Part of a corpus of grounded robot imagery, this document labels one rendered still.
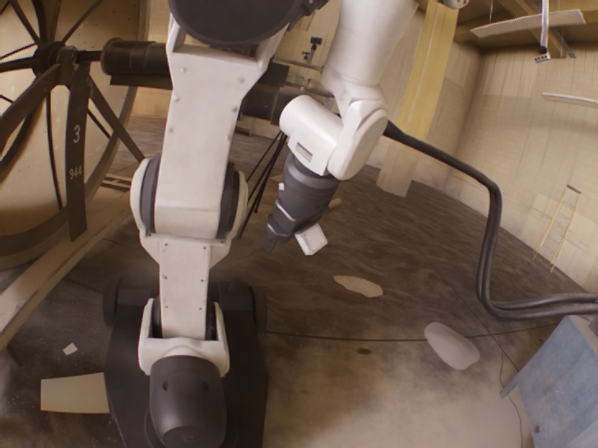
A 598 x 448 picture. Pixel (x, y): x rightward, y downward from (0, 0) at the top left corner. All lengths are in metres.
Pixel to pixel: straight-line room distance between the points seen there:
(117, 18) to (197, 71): 1.61
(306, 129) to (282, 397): 0.81
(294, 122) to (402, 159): 4.78
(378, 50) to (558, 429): 1.27
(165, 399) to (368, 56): 0.56
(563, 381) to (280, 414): 1.10
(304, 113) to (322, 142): 0.05
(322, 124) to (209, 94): 0.17
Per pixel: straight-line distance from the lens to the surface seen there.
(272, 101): 0.77
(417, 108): 5.16
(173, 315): 0.60
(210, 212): 0.40
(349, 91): 0.27
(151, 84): 1.01
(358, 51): 0.27
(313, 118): 0.33
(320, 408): 0.94
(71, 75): 1.10
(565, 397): 1.26
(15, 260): 1.28
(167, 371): 0.52
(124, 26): 1.95
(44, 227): 1.36
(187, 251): 0.51
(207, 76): 0.40
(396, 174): 5.10
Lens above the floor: 0.80
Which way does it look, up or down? 22 degrees down
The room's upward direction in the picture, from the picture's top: 17 degrees clockwise
